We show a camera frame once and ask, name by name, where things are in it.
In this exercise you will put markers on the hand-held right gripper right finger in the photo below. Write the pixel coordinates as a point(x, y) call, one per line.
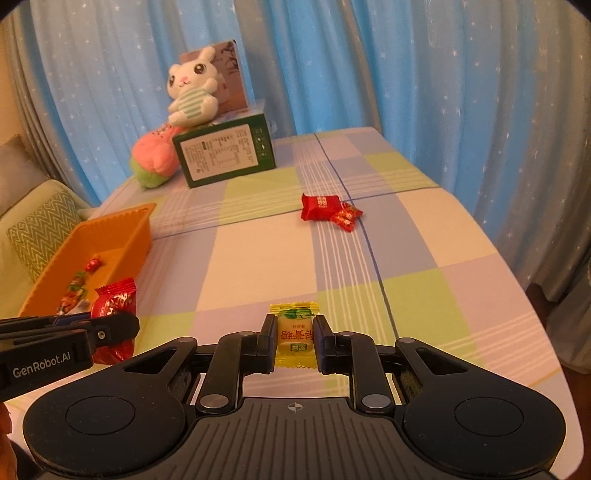
point(322, 344)

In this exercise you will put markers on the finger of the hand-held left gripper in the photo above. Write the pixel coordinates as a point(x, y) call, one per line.
point(115, 330)
point(27, 324)

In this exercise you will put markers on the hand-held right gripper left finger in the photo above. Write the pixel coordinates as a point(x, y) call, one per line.
point(270, 341)

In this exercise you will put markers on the yellow candy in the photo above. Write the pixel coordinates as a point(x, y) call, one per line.
point(295, 334)

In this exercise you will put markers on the dark red candy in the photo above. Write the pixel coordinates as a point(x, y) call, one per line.
point(113, 302)

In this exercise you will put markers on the dark sausage snack packet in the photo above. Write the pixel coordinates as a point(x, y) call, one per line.
point(74, 290)

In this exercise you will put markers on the orange plastic tray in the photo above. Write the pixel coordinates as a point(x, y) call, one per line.
point(55, 272)

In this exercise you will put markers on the small red patterned candy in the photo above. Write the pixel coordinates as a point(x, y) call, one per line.
point(93, 264)
point(342, 221)
point(353, 211)

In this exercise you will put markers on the checked pastel tablecloth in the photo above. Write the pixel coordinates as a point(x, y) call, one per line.
point(258, 258)

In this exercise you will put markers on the green zigzag pillow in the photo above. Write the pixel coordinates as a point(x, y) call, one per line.
point(44, 226)

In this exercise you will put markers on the red square snack packet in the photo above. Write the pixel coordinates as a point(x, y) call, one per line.
point(318, 207)

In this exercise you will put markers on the pink peach plush toy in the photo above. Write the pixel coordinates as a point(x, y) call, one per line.
point(154, 159)

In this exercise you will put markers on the green cardboard box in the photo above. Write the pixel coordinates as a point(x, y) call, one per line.
point(221, 154)

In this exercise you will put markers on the grey star curtain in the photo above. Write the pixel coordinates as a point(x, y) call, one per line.
point(545, 138)
point(32, 92)

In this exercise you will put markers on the white rabbit plush toy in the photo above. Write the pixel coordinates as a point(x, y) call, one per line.
point(194, 92)

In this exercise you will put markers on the tan printed cardboard box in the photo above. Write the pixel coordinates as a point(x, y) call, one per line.
point(233, 78)

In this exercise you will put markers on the blue star curtain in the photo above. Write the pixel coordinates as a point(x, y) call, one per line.
point(346, 60)

